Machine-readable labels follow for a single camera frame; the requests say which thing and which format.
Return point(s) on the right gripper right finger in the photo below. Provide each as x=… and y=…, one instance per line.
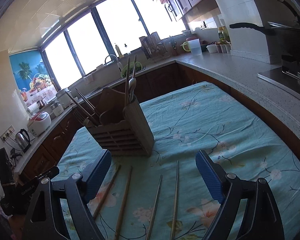
x=261, y=219

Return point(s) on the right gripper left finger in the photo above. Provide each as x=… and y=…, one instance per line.
x=45, y=220

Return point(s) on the thin bamboo chopstick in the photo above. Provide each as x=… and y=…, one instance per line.
x=106, y=192

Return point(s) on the metal chopstick pair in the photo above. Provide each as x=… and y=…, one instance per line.
x=151, y=222

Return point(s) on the metal spoon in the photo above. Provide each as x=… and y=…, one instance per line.
x=132, y=86

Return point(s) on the thin metal chopstick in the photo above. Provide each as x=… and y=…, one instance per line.
x=93, y=108

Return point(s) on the dish rack with utensils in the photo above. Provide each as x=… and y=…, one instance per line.
x=153, y=46

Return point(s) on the steel electric kettle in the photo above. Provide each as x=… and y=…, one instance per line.
x=23, y=140

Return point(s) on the white red rice cooker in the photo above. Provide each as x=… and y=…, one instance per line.
x=39, y=123

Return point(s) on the small white cooker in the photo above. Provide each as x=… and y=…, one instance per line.
x=57, y=108

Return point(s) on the teal floral tablecloth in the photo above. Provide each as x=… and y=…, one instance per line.
x=198, y=117

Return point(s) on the wooden utensil holder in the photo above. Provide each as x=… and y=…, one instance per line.
x=123, y=128

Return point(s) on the tropical fruit poster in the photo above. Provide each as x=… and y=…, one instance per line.
x=32, y=78

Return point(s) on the gas stove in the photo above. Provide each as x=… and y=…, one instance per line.
x=286, y=77

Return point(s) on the sink faucet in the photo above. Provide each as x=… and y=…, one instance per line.
x=111, y=58

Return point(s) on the white bowl on counter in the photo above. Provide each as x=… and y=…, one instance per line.
x=212, y=48

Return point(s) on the green colander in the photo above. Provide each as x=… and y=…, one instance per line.
x=138, y=67

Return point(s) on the yellow oil bottle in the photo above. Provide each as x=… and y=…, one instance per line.
x=223, y=34

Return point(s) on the wall power outlet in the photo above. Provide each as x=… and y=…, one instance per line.
x=7, y=133

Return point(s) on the black wok with handle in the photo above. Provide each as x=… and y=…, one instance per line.
x=287, y=34

